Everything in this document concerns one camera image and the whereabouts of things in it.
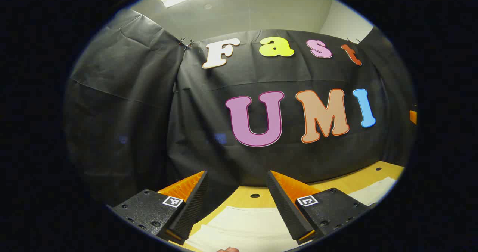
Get white jeans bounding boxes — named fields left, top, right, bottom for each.
left=185, top=177, right=396, bottom=252

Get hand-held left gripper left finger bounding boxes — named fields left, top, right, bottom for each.
left=111, top=171, right=209, bottom=246

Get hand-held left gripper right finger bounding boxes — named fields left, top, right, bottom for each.
left=266, top=170, right=376, bottom=245

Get black backdrop cloth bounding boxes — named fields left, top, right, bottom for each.
left=63, top=9, right=417, bottom=208

